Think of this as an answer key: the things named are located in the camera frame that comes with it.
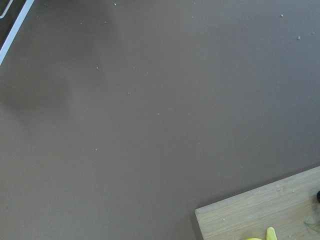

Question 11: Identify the dark cherry upper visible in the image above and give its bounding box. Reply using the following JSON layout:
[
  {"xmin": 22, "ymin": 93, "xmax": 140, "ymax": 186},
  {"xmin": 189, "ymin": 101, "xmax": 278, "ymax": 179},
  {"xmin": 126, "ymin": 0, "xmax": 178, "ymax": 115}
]
[{"xmin": 316, "ymin": 191, "xmax": 320, "ymax": 203}]

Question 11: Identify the lemon slice upper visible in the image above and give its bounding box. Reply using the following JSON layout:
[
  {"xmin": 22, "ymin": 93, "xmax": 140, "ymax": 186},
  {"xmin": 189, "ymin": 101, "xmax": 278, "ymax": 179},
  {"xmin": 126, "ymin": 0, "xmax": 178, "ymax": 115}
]
[{"xmin": 246, "ymin": 237, "xmax": 262, "ymax": 240}]

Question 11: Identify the wooden cutting board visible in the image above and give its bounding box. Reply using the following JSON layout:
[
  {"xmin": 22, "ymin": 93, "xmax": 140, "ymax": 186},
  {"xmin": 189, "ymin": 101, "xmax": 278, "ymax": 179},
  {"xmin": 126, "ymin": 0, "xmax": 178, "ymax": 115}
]
[{"xmin": 195, "ymin": 167, "xmax": 320, "ymax": 240}]

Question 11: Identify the yellow plastic knife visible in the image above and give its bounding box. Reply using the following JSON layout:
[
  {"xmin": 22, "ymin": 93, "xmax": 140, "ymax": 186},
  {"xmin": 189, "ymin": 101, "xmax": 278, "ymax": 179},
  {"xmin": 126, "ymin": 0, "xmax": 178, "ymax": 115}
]
[{"xmin": 266, "ymin": 227, "xmax": 277, "ymax": 240}]

